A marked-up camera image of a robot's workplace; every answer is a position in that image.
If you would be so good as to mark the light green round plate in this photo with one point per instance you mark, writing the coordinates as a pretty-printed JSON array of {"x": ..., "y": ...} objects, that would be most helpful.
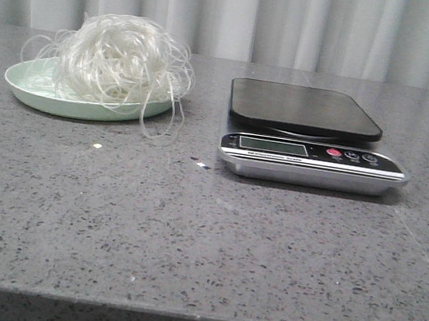
[{"x": 31, "y": 83}]

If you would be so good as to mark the black silver kitchen scale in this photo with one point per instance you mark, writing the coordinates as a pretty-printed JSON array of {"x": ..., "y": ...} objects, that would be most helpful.
[{"x": 305, "y": 136}]

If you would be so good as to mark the white vermicelli noodle bundle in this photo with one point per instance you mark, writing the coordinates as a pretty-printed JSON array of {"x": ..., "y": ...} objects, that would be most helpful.
[{"x": 117, "y": 59}]

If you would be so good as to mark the white pleated curtain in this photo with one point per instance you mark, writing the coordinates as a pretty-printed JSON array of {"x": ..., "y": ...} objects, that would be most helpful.
[{"x": 375, "y": 40}]

